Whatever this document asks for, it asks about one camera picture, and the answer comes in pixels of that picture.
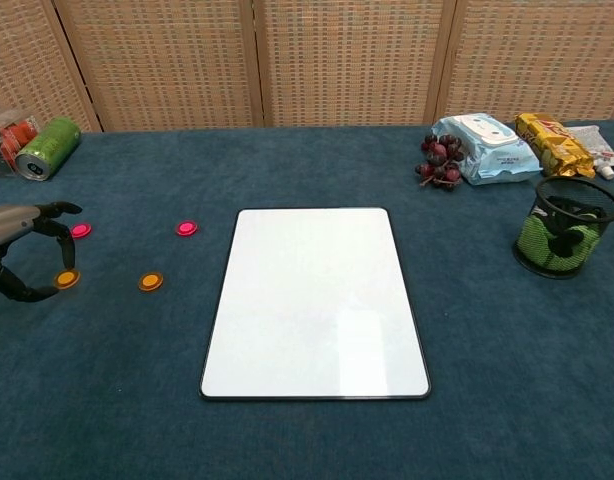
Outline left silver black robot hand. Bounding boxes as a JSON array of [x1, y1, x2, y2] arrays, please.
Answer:
[[0, 201, 83, 304]]

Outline round yellow magnet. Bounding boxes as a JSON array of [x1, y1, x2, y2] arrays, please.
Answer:
[[137, 271, 165, 293], [54, 268, 82, 290]]

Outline white magnetic board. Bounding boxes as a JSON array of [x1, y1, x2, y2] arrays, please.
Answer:
[[199, 207, 432, 401]]

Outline green drink can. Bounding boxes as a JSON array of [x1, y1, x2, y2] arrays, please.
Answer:
[[14, 115, 83, 182]]

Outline clear box with red items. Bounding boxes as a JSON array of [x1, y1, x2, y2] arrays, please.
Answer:
[[0, 108, 40, 177]]

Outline blue felt table cloth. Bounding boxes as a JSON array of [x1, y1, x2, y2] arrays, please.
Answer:
[[0, 118, 614, 480]]

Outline woven bamboo folding screen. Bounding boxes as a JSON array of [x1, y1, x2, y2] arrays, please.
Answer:
[[0, 0, 614, 134]]

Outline bunch of dark grapes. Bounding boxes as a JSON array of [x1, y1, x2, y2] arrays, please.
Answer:
[[414, 133, 466, 192]]

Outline light blue wet wipes pack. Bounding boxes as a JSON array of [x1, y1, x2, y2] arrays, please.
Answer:
[[431, 112, 544, 187]]

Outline black mesh pen holder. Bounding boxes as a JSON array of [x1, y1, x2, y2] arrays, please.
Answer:
[[512, 175, 614, 280]]

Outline yellow snack package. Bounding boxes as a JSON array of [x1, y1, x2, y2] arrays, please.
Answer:
[[515, 112, 597, 179]]

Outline clear pouch with white cap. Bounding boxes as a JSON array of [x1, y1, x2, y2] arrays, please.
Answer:
[[566, 124, 614, 180]]

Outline green black strap bundle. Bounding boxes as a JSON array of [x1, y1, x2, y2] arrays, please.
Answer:
[[517, 195, 611, 274]]

